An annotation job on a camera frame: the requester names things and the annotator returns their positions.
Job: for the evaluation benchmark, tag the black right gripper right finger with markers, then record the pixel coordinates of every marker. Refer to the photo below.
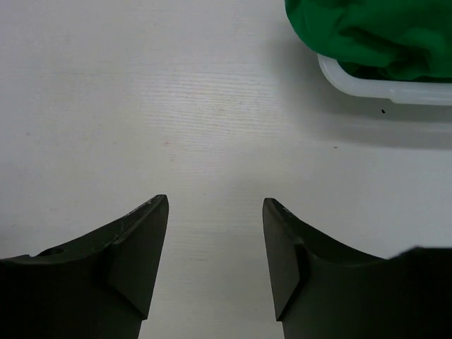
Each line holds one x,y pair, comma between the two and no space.
323,288

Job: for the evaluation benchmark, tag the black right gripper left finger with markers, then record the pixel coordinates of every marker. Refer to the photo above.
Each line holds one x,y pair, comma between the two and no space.
99,285

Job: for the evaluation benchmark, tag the green t-shirt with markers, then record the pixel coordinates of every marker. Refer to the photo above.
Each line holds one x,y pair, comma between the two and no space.
384,40

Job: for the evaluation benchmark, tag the white plastic basket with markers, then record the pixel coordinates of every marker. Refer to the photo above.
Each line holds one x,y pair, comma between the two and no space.
399,92

